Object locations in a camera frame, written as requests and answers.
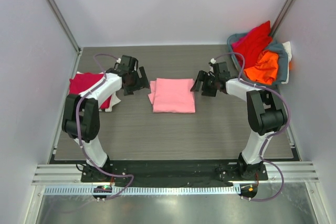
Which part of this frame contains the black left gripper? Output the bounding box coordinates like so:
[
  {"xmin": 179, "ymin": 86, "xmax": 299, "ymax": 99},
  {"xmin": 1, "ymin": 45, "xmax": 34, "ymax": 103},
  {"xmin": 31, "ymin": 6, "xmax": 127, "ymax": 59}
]
[{"xmin": 123, "ymin": 67, "xmax": 149, "ymax": 95}]

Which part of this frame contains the pink t shirt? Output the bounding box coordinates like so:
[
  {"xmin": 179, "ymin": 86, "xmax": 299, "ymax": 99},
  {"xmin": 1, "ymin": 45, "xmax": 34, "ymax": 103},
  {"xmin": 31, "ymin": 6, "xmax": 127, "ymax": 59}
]
[{"xmin": 148, "ymin": 78, "xmax": 196, "ymax": 114}]

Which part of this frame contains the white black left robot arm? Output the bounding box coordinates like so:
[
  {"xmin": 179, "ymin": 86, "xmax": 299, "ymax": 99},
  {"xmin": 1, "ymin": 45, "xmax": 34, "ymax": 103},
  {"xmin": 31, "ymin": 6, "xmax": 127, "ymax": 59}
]
[{"xmin": 61, "ymin": 55, "xmax": 150, "ymax": 182}]

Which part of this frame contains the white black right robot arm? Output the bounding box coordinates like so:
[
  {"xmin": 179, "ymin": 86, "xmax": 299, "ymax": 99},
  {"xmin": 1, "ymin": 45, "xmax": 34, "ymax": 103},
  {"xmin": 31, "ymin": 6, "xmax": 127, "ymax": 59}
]
[{"xmin": 191, "ymin": 62, "xmax": 288, "ymax": 180}]

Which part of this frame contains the folded crimson t shirt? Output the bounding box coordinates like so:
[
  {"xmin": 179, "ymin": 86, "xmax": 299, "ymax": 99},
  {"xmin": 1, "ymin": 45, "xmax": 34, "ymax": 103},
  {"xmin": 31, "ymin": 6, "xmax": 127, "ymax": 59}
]
[{"xmin": 69, "ymin": 72, "xmax": 103, "ymax": 94}]

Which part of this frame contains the teal laundry basket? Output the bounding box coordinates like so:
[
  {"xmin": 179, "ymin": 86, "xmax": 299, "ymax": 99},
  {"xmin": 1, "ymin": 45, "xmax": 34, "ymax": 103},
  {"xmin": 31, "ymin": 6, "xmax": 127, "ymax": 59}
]
[{"xmin": 226, "ymin": 33, "xmax": 289, "ymax": 86}]

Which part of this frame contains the orange t shirt in basket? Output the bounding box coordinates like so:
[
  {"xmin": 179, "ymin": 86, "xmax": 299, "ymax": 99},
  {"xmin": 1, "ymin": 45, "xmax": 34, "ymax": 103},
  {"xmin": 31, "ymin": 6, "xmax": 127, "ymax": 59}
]
[{"xmin": 244, "ymin": 50, "xmax": 279, "ymax": 85}]

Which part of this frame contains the red t shirt in basket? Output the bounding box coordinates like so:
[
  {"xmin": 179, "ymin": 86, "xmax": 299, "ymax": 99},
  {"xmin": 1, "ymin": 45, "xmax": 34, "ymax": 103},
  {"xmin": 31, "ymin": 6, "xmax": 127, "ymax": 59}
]
[{"xmin": 232, "ymin": 20, "xmax": 272, "ymax": 68}]

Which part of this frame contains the grey blue t shirt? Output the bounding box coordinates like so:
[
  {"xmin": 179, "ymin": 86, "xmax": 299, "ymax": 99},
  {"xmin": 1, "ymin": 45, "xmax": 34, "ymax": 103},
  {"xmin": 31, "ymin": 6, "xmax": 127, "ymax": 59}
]
[{"xmin": 266, "ymin": 39, "xmax": 290, "ymax": 87}]

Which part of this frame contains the white cloth in basket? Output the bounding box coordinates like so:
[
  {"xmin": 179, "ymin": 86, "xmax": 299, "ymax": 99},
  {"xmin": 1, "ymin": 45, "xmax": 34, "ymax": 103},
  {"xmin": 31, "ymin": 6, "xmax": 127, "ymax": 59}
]
[{"xmin": 282, "ymin": 41, "xmax": 292, "ymax": 63}]

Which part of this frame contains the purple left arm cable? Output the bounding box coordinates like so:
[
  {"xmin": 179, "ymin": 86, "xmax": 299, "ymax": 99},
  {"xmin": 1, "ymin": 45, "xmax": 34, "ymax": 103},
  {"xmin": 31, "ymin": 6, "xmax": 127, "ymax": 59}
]
[{"xmin": 77, "ymin": 53, "xmax": 134, "ymax": 200}]

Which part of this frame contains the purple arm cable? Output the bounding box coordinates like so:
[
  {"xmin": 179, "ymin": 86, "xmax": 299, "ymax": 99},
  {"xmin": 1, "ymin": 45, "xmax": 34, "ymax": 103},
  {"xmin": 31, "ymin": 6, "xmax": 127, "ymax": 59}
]
[
  {"xmin": 77, "ymin": 53, "xmax": 134, "ymax": 200},
  {"xmin": 211, "ymin": 52, "xmax": 291, "ymax": 202}
]

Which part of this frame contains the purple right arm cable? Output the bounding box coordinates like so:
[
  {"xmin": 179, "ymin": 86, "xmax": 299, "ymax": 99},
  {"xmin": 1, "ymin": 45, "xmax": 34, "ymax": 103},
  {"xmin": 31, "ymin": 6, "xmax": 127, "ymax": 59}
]
[{"xmin": 211, "ymin": 52, "xmax": 291, "ymax": 202}]

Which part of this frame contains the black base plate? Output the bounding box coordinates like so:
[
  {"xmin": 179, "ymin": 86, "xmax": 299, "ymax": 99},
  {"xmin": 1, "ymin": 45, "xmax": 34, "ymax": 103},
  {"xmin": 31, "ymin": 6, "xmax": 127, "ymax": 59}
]
[{"xmin": 78, "ymin": 159, "xmax": 268, "ymax": 188}]

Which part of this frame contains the right aluminium frame post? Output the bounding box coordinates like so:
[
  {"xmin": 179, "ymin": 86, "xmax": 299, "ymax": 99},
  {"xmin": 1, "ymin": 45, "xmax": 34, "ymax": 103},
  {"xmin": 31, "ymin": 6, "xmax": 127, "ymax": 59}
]
[{"xmin": 270, "ymin": 0, "xmax": 295, "ymax": 37}]

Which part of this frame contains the aluminium frame post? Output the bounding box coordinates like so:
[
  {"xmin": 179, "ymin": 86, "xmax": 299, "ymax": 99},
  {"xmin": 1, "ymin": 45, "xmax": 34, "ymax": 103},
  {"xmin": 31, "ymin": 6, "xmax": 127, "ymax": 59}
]
[
  {"xmin": 270, "ymin": 0, "xmax": 295, "ymax": 37},
  {"xmin": 29, "ymin": 0, "xmax": 82, "ymax": 56}
]

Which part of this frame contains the slotted cable duct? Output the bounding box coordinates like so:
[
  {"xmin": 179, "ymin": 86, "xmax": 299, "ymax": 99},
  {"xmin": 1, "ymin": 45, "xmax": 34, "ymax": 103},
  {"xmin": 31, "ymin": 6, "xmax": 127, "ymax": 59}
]
[{"xmin": 44, "ymin": 184, "xmax": 240, "ymax": 196}]

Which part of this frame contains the left aluminium frame post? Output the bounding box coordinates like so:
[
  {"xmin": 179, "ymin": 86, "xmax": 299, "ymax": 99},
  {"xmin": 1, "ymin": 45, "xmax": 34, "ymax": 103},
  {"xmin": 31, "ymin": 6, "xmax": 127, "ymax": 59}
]
[{"xmin": 29, "ymin": 0, "xmax": 82, "ymax": 56}]

